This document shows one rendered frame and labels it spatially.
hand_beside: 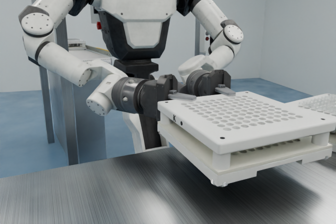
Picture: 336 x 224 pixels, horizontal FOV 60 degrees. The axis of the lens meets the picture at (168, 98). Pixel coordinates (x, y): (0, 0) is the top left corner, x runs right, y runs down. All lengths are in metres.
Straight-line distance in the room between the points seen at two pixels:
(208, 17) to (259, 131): 0.72
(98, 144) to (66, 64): 1.42
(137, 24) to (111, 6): 0.10
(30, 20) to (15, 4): 4.48
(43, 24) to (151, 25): 0.38
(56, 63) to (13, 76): 4.65
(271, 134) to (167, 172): 0.22
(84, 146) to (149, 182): 1.62
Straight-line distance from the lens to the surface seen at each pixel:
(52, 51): 0.83
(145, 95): 0.68
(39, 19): 0.88
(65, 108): 1.83
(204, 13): 1.14
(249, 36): 6.09
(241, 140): 0.45
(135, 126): 1.04
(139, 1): 1.04
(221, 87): 0.73
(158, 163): 0.62
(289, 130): 0.51
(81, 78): 0.80
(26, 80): 5.44
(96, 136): 2.16
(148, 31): 1.06
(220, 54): 1.02
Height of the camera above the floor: 1.16
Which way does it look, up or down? 15 degrees down
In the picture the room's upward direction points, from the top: straight up
